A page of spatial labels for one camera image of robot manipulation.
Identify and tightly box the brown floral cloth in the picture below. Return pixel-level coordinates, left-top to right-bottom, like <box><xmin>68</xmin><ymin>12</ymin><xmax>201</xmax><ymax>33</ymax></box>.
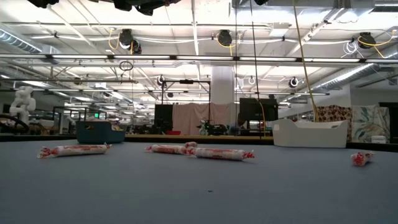
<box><xmin>315</xmin><ymin>105</ymin><xmax>354</xmax><ymax>138</ymax></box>

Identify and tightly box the long wooden desk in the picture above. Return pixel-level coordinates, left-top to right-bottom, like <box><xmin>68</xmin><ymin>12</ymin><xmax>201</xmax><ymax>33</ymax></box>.
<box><xmin>124</xmin><ymin>133</ymin><xmax>274</xmax><ymax>140</ymax></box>

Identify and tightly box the black upright panel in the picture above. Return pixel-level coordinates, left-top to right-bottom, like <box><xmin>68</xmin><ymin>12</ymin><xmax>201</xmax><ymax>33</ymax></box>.
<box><xmin>154</xmin><ymin>104</ymin><xmax>174</xmax><ymax>134</ymax></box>

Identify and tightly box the person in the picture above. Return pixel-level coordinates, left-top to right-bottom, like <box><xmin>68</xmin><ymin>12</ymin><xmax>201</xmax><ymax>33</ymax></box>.
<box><xmin>228</xmin><ymin>113</ymin><xmax>248</xmax><ymax>136</ymax></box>

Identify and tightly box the black monitor on stand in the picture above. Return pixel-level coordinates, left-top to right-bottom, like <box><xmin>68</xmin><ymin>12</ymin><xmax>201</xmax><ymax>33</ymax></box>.
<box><xmin>238</xmin><ymin>98</ymin><xmax>279</xmax><ymax>122</ymax></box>

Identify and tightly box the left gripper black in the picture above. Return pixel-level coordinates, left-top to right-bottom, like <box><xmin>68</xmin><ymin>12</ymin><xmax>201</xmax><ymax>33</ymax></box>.
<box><xmin>113</xmin><ymin>0</ymin><xmax>182</xmax><ymax>16</ymax></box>

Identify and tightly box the black hanging cable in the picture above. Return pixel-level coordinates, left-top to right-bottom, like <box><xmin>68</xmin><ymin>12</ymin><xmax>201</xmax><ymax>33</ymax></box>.
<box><xmin>249</xmin><ymin>0</ymin><xmax>264</xmax><ymax>141</ymax></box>

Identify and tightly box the leaf print cloth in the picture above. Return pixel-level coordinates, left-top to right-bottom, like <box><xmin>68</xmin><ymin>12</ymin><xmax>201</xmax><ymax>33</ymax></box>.
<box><xmin>351</xmin><ymin>105</ymin><xmax>391</xmax><ymax>144</ymax></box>

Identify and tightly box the teal plastic bin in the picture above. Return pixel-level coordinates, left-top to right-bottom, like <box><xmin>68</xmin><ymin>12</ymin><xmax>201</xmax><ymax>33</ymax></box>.
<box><xmin>75</xmin><ymin>120</ymin><xmax>127</xmax><ymax>144</ymax></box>

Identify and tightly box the white plastic bin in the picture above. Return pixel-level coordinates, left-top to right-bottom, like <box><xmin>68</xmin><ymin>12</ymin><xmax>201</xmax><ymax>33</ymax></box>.
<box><xmin>272</xmin><ymin>118</ymin><xmax>349</xmax><ymax>149</ymax></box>

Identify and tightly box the yellow hanging cable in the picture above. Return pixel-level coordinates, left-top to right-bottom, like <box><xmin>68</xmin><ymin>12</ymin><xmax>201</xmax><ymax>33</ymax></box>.
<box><xmin>291</xmin><ymin>0</ymin><xmax>318</xmax><ymax>123</ymax></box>

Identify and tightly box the pink curtain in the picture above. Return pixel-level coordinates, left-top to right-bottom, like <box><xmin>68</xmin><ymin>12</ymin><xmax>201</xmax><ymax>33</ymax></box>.
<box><xmin>172</xmin><ymin>102</ymin><xmax>240</xmax><ymax>136</ymax></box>

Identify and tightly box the black metal rig frame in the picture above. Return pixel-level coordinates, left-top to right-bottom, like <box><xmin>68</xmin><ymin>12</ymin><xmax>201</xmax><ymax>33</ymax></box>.
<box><xmin>160</xmin><ymin>79</ymin><xmax>212</xmax><ymax>136</ymax></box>

